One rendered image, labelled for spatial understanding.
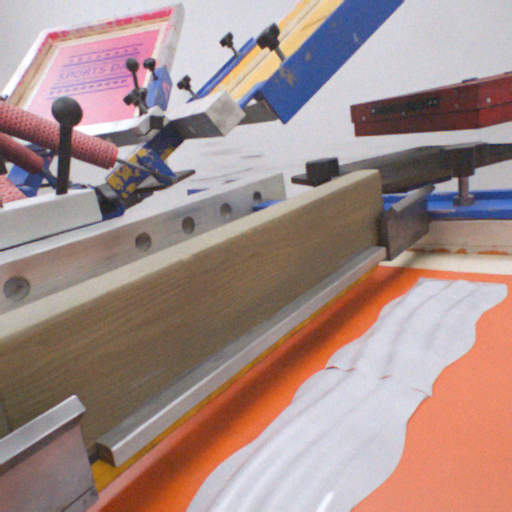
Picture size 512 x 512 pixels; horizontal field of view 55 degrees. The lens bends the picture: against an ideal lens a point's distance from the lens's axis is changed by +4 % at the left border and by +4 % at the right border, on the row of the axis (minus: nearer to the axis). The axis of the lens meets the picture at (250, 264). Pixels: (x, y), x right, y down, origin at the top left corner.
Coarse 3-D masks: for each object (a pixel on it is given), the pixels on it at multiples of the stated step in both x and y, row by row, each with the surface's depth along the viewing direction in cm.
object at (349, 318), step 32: (352, 288) 45; (384, 288) 44; (320, 320) 40; (352, 320) 39; (480, 320) 36; (288, 352) 35; (320, 352) 35; (480, 352) 31; (448, 384) 29; (480, 384) 28
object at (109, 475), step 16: (368, 272) 46; (304, 320) 37; (288, 336) 36; (224, 384) 30; (208, 400) 29; (192, 416) 29; (144, 448) 26; (128, 464) 25; (96, 480) 24; (112, 480) 24
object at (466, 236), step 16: (432, 224) 50; (448, 224) 49; (464, 224) 48; (480, 224) 48; (496, 224) 47; (432, 240) 51; (448, 240) 50; (464, 240) 49; (480, 240) 48; (496, 240) 47
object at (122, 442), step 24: (360, 264) 39; (312, 288) 36; (336, 288) 36; (288, 312) 32; (312, 312) 34; (264, 336) 30; (216, 360) 27; (240, 360) 28; (192, 384) 25; (216, 384) 26; (144, 408) 24; (168, 408) 24; (120, 432) 23; (144, 432) 23; (120, 456) 22
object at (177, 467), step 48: (240, 384) 32; (288, 384) 31; (192, 432) 28; (240, 432) 27; (432, 432) 25; (480, 432) 25; (144, 480) 25; (192, 480) 25; (432, 480) 22; (480, 480) 22
